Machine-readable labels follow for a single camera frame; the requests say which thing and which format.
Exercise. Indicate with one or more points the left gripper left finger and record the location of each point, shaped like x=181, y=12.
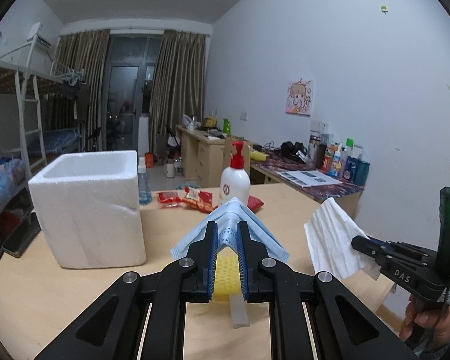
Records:
x=200, y=285

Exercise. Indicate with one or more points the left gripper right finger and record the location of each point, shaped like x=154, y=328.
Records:
x=250, y=254

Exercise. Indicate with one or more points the yellow foam fruit net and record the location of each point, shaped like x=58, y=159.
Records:
x=227, y=279

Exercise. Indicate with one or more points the blue face mask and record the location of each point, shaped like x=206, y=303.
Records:
x=227, y=217

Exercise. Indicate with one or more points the white foam strip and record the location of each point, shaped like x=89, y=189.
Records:
x=239, y=314

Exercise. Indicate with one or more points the person's right hand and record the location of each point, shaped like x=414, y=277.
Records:
x=437, y=320

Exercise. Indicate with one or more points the red tissue pack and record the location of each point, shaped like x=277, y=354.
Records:
x=254, y=203

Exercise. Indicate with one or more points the orange red snack bag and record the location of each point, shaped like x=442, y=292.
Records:
x=199, y=200

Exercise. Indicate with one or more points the white red pump lotion bottle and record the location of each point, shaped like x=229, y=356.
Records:
x=235, y=182

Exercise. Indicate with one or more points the red snack packet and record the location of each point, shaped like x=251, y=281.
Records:
x=169, y=199

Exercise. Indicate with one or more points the blue trash bin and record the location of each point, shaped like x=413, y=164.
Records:
x=188, y=184

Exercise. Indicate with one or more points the clear blue spray bottle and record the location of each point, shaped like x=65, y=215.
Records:
x=144, y=185

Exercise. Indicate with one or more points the printed paper sheet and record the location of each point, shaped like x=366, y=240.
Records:
x=306, y=179

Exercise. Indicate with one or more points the white kettle jug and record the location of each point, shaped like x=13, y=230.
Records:
x=170, y=170

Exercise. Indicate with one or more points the black headphones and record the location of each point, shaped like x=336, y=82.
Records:
x=293, y=151

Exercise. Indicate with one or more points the light wooden desk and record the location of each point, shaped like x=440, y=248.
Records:
x=202, y=157

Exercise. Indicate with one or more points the orange bucket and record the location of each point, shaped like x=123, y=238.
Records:
x=149, y=160

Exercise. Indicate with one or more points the green bottle on desk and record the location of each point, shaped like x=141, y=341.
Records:
x=226, y=127

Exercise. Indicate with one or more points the white styrofoam box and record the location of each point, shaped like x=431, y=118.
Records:
x=87, y=205

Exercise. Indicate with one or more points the black smartphone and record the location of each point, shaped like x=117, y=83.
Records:
x=18, y=241

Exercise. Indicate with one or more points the right brown curtain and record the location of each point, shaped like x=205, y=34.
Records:
x=178, y=87

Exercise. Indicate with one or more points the brown curtain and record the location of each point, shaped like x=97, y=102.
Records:
x=178, y=87
x=80, y=62

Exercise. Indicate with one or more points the blue checked far mattress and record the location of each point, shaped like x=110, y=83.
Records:
x=55, y=142

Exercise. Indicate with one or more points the blue plaid quilt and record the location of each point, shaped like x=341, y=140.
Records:
x=12, y=175

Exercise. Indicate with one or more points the glass balcony door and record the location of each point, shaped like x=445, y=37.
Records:
x=126, y=92

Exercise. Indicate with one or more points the white metal bunk bed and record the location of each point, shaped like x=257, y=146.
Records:
x=30, y=87

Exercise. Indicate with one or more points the left brown curtain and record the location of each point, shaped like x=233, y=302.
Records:
x=80, y=62

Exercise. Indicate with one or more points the white air conditioner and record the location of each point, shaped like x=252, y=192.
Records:
x=36, y=33

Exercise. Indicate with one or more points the cartoon girl wall poster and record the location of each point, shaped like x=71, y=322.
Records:
x=300, y=99

